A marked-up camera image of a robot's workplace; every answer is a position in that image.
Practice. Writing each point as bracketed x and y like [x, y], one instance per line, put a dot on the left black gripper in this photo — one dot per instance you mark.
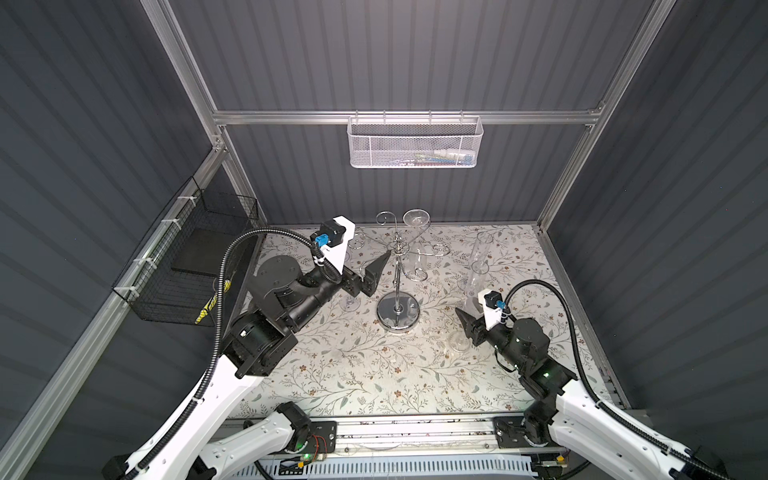
[369, 276]

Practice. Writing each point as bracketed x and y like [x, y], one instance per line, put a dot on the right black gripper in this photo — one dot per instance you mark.
[471, 326]

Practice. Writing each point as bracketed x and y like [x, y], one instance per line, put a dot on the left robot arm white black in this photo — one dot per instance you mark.
[284, 300]

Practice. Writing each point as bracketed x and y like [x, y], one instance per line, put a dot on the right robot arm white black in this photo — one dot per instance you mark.
[567, 412]

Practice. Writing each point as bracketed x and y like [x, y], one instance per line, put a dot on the chrome wine glass rack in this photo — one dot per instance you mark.
[399, 311]

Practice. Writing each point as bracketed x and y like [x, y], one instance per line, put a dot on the floral patterned table mat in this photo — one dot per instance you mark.
[346, 364]

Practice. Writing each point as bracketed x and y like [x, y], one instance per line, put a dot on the items in white basket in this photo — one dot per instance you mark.
[436, 158]

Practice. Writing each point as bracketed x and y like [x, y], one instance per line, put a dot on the yellow black striped item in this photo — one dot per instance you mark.
[210, 305]

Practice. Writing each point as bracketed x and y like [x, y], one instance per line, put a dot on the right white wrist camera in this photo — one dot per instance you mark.
[493, 306]

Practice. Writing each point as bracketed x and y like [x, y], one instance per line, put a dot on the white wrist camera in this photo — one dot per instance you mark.
[330, 244]
[493, 306]

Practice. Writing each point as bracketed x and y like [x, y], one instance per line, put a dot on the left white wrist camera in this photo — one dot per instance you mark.
[330, 244]

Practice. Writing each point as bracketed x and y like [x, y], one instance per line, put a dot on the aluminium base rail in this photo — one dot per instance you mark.
[414, 435]

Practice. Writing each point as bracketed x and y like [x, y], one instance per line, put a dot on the white wire mesh basket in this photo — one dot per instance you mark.
[374, 140]

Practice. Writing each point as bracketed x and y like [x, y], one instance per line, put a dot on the black wire basket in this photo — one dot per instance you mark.
[177, 273]

